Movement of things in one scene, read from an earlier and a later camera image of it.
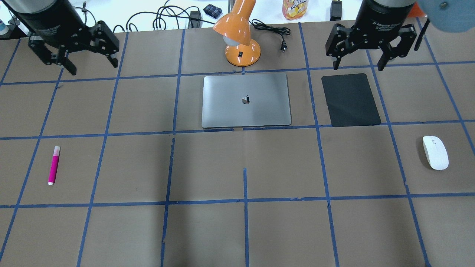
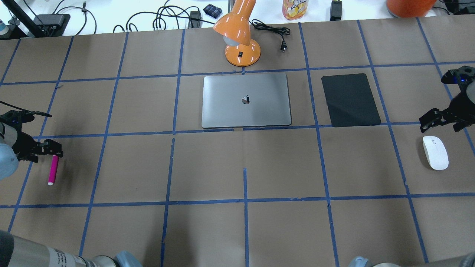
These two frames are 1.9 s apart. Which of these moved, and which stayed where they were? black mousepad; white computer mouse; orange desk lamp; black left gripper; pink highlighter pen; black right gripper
Moved: black right gripper; black left gripper
Stayed: black mousepad; orange desk lamp; white computer mouse; pink highlighter pen
